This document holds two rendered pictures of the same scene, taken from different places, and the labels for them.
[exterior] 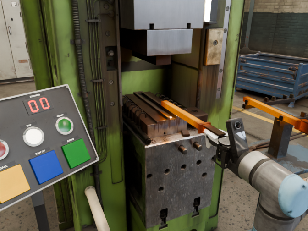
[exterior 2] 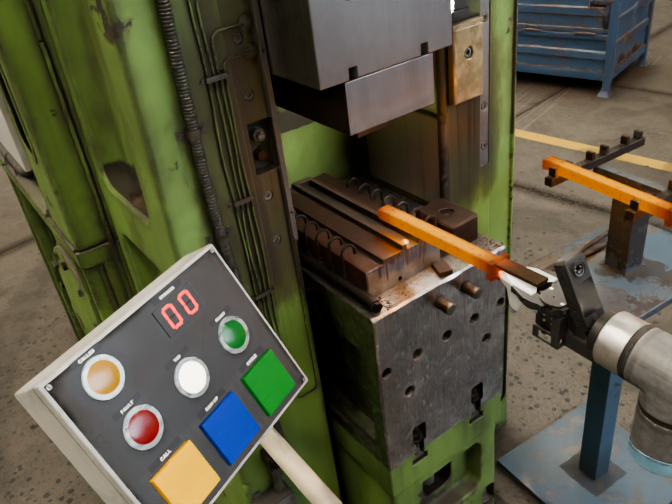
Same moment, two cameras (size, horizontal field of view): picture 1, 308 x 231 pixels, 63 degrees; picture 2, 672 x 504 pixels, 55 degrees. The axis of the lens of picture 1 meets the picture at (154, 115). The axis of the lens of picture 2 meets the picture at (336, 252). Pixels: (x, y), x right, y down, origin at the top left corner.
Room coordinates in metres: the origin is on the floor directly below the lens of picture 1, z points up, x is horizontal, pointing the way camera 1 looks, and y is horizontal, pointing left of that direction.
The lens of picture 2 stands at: (-0.08, 0.20, 1.71)
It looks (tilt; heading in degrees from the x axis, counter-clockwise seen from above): 32 degrees down; 353
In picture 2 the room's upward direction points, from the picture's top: 8 degrees counter-clockwise
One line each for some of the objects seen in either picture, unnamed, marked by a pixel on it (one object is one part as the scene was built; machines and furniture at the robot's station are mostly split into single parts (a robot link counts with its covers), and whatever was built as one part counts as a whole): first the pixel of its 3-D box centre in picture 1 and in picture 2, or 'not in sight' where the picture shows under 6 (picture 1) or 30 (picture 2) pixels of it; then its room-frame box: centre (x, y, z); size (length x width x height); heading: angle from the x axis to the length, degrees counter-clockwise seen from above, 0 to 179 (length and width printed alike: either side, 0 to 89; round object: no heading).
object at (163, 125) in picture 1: (148, 110); (344, 227); (1.21, 0.03, 0.96); 0.42 x 0.20 x 0.09; 25
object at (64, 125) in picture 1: (64, 125); (233, 334); (0.73, 0.28, 1.09); 0.05 x 0.03 x 0.04; 115
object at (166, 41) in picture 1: (148, 37); (324, 72); (1.21, 0.03, 1.32); 0.42 x 0.20 x 0.10; 25
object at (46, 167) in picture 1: (46, 166); (229, 427); (0.62, 0.31, 1.01); 0.07 x 0.05 x 0.07; 140
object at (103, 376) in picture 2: not in sight; (103, 377); (0.60, 0.44, 1.16); 0.05 x 0.03 x 0.04; 115
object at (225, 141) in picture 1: (234, 155); (574, 320); (0.67, -0.25, 1.02); 0.12 x 0.08 x 0.09; 24
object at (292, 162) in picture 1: (276, 156); (622, 267); (1.10, -0.62, 0.76); 0.40 x 0.30 x 0.02; 111
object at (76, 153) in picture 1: (75, 153); (267, 382); (0.70, 0.25, 1.01); 0.07 x 0.05 x 0.07; 140
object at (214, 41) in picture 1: (213, 46); (465, 61); (1.27, -0.29, 1.27); 0.09 x 0.02 x 0.17; 115
